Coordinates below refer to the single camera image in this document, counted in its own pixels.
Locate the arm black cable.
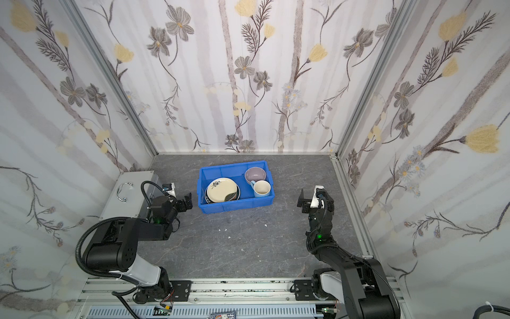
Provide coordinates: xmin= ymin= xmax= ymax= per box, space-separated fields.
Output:
xmin=74 ymin=180 xmax=176 ymax=319
xmin=305 ymin=197 xmax=399 ymax=308

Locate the cream mug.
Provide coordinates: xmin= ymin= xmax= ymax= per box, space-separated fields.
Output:
xmin=250 ymin=180 xmax=272 ymax=198

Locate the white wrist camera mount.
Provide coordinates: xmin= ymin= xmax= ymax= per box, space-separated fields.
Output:
xmin=162 ymin=183 xmax=176 ymax=198
xmin=310 ymin=186 xmax=325 ymax=208

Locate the cream plate with ink flowers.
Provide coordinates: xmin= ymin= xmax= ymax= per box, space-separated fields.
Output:
xmin=205 ymin=178 xmax=240 ymax=203

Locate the silver aluminium case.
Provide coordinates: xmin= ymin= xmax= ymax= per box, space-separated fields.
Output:
xmin=99 ymin=171 xmax=162 ymax=221

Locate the blue plastic bin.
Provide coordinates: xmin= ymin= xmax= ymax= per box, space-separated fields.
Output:
xmin=197 ymin=160 xmax=275 ymax=214

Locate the purple bowl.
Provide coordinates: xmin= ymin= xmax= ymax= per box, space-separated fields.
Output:
xmin=244 ymin=167 xmax=267 ymax=183

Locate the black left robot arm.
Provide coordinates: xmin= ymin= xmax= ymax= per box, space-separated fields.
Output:
xmin=75 ymin=194 xmax=193 ymax=287

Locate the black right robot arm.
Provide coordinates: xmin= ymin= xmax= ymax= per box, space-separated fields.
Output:
xmin=297 ymin=186 xmax=401 ymax=318

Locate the aluminium mounting rail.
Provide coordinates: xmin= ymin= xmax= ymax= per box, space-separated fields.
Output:
xmin=70 ymin=278 xmax=347 ymax=318

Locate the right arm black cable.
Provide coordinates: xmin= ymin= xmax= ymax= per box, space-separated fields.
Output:
xmin=305 ymin=197 xmax=399 ymax=308

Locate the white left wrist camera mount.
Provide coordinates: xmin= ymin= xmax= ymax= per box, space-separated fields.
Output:
xmin=162 ymin=183 xmax=176 ymax=198

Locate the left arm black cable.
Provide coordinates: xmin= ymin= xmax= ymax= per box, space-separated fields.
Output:
xmin=74 ymin=180 xmax=176 ymax=319

